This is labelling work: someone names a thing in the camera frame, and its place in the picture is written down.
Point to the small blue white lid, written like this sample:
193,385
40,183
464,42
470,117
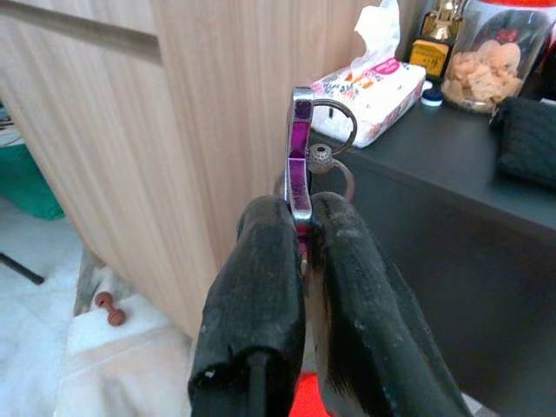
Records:
432,97

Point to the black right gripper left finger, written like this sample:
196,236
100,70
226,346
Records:
256,295

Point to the key bunch with purple carabiner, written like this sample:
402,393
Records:
299,130

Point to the white cloth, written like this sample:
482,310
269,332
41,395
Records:
121,373

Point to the light wooden cabinet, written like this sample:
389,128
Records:
174,152

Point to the red plastic stool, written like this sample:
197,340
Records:
306,397

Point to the green box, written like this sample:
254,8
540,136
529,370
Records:
26,182

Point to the black low sideboard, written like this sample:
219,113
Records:
456,260

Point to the floral tissue pack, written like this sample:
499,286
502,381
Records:
382,95

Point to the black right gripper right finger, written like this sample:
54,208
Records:
369,321

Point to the black knitted pouch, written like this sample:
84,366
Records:
530,139

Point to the small red dumbbell toy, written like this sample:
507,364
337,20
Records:
110,309

